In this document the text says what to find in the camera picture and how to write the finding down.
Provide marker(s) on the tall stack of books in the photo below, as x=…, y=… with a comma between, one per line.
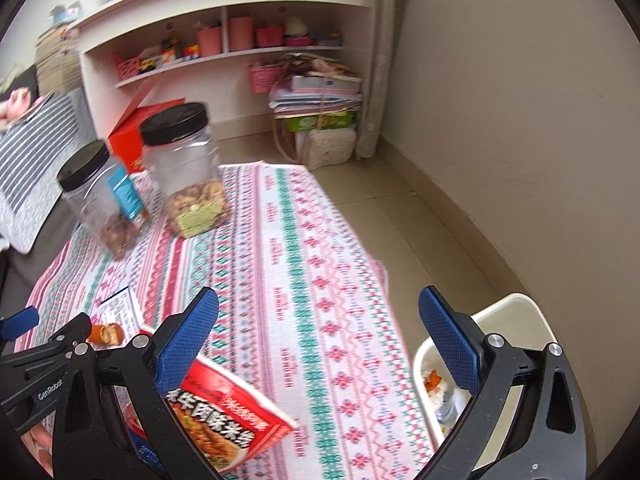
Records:
x=57, y=60

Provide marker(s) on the pink pen holder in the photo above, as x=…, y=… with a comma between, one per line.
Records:
x=208, y=42

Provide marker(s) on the red green patterned tablecloth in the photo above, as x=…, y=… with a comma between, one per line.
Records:
x=310, y=310

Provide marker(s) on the light blue tissue box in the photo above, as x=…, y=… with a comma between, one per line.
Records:
x=65, y=14

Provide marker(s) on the white sack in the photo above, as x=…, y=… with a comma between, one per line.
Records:
x=330, y=150

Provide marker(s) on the green tissue package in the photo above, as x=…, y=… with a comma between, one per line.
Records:
x=320, y=121

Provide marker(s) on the pink round container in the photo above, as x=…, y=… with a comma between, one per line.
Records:
x=241, y=34

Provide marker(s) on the orange brown food scrap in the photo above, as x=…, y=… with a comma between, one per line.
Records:
x=105, y=335

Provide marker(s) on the white trash bin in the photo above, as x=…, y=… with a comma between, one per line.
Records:
x=515, y=315

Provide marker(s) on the small pink basket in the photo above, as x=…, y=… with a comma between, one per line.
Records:
x=269, y=38

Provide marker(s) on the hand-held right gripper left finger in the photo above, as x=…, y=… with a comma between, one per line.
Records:
x=187, y=340

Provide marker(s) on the clear jar with blue label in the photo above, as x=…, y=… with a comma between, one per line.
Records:
x=90, y=200

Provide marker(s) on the red cardboard box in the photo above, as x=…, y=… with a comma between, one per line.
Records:
x=127, y=145

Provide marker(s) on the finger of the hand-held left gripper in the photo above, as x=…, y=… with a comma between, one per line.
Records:
x=20, y=324
x=50, y=345

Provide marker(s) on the pink lattice box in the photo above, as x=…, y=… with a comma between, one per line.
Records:
x=128, y=67

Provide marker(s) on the small white plush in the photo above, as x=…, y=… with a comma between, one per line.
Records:
x=297, y=26

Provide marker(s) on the red instant noodle package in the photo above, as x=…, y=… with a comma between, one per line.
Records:
x=225, y=410

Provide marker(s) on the person's left hand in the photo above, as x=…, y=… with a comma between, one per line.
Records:
x=40, y=447

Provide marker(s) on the beige curtain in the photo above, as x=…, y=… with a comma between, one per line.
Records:
x=380, y=60

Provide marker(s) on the hanging pink basket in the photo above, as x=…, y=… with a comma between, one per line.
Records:
x=266, y=79

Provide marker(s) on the clear jar with green label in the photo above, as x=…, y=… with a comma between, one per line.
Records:
x=185, y=170

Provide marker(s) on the yellow toy car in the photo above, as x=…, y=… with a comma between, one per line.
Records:
x=148, y=65

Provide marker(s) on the tied stack of papers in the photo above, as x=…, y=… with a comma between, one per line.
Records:
x=315, y=90

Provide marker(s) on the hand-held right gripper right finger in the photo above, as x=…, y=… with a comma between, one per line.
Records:
x=447, y=340

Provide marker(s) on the striped armrest blanket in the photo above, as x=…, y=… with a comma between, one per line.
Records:
x=40, y=160

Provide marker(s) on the pink plush pig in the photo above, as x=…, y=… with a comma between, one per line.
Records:
x=17, y=105

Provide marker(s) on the white printed leaflet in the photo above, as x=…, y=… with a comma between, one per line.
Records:
x=120, y=310

